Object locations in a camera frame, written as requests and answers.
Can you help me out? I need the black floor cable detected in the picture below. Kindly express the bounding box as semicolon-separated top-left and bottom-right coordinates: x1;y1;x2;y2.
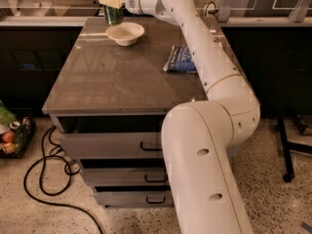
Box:
22;126;104;234

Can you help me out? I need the grey drawer cabinet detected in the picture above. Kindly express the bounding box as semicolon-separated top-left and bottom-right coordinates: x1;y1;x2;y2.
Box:
41;17;242;210

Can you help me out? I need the green bag in basket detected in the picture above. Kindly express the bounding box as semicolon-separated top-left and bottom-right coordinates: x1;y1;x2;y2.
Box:
0;100;16;125

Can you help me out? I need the orange fruit in basket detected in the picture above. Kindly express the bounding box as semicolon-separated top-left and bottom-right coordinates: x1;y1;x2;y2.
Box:
2;131;15;143

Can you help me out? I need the blue chip bag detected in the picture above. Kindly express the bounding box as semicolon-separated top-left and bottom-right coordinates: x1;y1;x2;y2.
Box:
163;45;197;73

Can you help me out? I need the grey drawer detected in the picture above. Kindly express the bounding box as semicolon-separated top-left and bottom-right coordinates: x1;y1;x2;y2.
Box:
81;158;168;186
59;115;164;158
94;185;174;208

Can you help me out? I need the black wire fruit basket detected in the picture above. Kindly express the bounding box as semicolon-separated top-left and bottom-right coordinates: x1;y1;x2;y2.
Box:
0;117;36;159

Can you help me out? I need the top grey drawer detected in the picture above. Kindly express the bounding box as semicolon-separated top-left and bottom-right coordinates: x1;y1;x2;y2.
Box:
59;115;164;158

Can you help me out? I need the green soda can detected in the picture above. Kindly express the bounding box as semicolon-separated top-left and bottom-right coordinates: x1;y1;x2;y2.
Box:
103;5;123;25

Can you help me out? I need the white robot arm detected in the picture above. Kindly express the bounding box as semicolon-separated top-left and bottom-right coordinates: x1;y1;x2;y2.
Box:
98;0;260;234

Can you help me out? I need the middle grey drawer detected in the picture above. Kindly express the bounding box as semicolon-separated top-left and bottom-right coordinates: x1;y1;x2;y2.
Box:
81;158;168;186

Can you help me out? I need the black stand with wheel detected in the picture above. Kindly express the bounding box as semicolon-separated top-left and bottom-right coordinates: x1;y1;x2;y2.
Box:
277;118;312;182

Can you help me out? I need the bottom grey drawer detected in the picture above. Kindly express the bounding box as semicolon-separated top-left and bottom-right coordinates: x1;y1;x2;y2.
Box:
94;185;174;208

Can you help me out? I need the white paper bowl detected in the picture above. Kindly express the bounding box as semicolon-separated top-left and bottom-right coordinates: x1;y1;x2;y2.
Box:
106;22;144;47

